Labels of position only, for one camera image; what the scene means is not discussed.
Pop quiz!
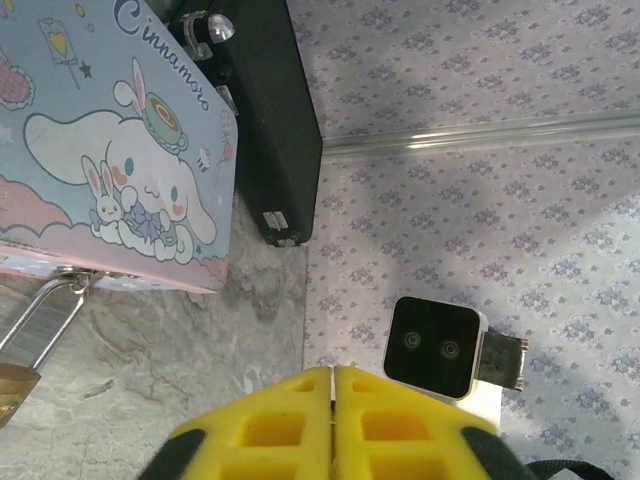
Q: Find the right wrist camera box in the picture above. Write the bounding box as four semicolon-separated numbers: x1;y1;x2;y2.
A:
382;295;489;401

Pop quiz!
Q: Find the aluminium frame post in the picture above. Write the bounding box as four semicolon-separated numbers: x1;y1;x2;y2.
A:
322;112;640;159

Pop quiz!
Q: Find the black hard case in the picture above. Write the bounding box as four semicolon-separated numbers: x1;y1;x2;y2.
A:
164;0;325;249

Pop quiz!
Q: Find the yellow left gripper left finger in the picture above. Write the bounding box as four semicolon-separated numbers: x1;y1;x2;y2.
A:
134;367;335;480

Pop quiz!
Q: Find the camera cable plug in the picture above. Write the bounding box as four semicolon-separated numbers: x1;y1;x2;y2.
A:
482;327;531;391

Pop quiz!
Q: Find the black cable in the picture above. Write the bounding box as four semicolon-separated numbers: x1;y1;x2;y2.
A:
522;459;640;480

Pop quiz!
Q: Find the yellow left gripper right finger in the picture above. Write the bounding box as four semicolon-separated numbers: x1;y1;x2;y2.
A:
333;366;526;480

